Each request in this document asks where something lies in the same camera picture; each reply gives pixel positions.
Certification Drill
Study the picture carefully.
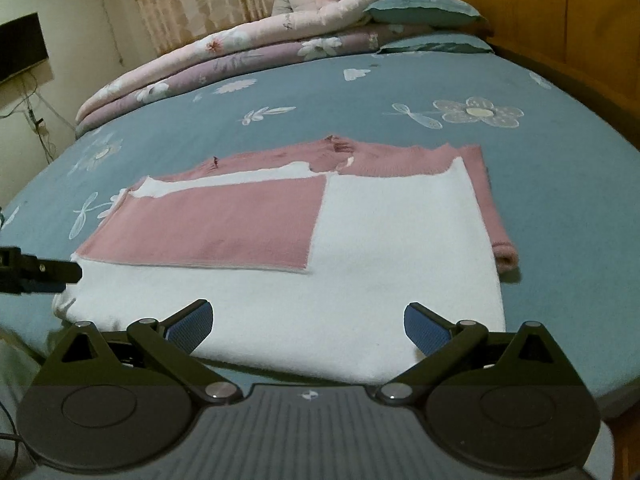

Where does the blue floral bed sheet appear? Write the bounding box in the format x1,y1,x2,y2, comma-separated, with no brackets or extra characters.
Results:
0,35,640,441

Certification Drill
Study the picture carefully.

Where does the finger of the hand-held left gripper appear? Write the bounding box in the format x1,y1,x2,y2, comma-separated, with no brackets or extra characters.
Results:
0,246,83,283
0,282,66,295

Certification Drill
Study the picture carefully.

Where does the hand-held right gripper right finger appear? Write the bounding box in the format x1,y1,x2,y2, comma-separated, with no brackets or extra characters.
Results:
375,301,581,406

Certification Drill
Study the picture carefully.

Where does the light pink floral quilt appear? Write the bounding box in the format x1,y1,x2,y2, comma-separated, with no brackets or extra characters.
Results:
75,0,427,123

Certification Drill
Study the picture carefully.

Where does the wooden headboard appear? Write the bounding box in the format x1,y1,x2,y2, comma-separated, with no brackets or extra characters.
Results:
440,0,640,151

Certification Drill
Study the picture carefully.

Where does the blue pillow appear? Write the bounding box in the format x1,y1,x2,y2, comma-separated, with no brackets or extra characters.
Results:
361,0,488,26
377,34,496,56

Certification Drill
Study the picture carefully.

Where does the purple floral quilt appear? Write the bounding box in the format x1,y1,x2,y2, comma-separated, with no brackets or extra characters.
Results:
75,22,441,138

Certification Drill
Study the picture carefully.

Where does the beige orange patterned curtain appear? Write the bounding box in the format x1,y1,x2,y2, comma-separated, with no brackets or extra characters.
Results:
122,0,451,58

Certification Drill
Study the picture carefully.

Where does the black wall television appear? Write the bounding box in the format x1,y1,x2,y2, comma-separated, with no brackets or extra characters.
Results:
0,12,50,85

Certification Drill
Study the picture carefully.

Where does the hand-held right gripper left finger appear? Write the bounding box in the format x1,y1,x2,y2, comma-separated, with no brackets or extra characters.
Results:
37,299,244,406

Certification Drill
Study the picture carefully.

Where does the dark wall cable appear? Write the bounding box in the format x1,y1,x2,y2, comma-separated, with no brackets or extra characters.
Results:
20,72,55,162

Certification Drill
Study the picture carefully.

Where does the pink and white sweater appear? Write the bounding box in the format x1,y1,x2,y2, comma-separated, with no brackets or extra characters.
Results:
52,134,521,386

